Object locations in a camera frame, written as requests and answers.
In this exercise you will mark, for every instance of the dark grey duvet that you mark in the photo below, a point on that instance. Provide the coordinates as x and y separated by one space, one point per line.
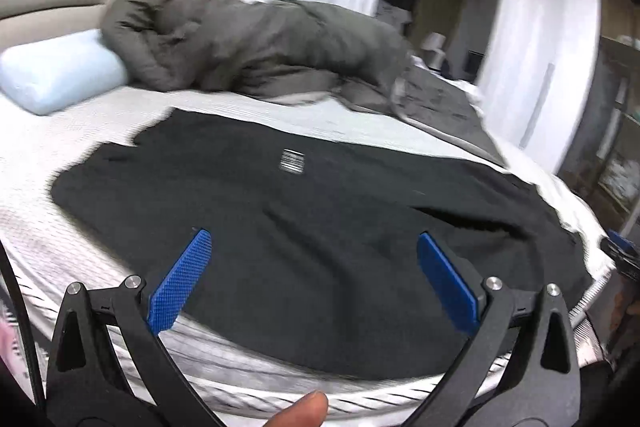
290 52

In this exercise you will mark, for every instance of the light blue pillow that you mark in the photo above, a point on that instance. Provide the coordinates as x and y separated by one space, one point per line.
50 75

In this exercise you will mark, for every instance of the dark shelving unit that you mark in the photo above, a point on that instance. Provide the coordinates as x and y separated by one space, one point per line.
602 163

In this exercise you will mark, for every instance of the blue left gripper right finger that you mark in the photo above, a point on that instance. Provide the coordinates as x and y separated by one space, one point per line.
455 281

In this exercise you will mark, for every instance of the black pants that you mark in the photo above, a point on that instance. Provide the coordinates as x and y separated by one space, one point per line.
314 258

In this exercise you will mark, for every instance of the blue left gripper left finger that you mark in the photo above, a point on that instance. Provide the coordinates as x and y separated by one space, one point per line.
169 296

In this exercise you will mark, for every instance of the white mattress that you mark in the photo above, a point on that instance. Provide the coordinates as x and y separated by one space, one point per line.
53 249

